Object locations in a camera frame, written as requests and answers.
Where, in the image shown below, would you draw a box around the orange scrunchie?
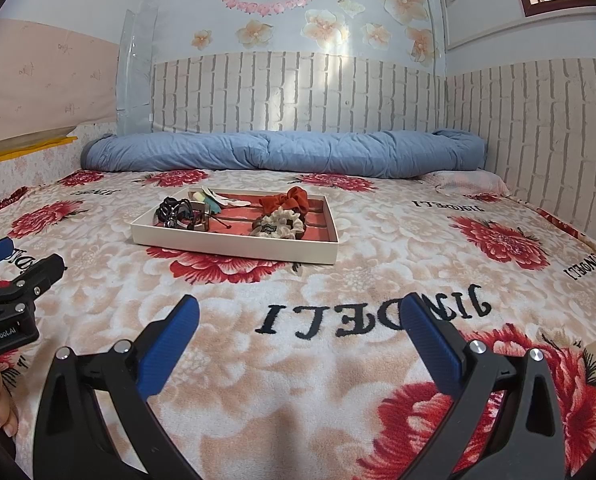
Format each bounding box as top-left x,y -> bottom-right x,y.
258,186 -> 310,214

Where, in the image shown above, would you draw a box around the blue duvet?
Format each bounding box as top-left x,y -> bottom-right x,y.
79,129 -> 487,181

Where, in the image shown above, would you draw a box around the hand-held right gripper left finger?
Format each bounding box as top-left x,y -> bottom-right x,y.
32,295 -> 201,480

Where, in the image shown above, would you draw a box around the clear plastic sheet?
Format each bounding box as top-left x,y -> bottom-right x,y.
116,1 -> 159,134

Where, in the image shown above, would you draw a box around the yellow board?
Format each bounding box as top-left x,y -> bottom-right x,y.
0,129 -> 79,167

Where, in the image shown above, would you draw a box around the floral printed blanket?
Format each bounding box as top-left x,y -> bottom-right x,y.
0,167 -> 596,480

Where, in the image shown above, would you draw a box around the white tray with brick lining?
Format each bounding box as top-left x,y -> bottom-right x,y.
130,186 -> 340,265

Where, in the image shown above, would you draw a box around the clear brown claw hair clip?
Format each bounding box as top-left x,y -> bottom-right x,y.
185,202 -> 215,232

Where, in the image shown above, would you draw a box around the dark braided hair tie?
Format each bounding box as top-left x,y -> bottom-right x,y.
155,197 -> 190,227

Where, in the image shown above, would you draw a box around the floral pillow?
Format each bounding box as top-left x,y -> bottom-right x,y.
434,169 -> 512,197

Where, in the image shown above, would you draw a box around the pink patterned panel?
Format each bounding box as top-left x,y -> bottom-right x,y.
0,17 -> 120,150

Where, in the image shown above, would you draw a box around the beige scrunchie with black label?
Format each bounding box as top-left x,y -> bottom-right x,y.
250,207 -> 307,239

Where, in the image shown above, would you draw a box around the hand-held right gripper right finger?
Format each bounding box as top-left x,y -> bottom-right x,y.
400,292 -> 565,480

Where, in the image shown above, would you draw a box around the flower wall stickers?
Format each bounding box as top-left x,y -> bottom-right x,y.
190,0 -> 442,68

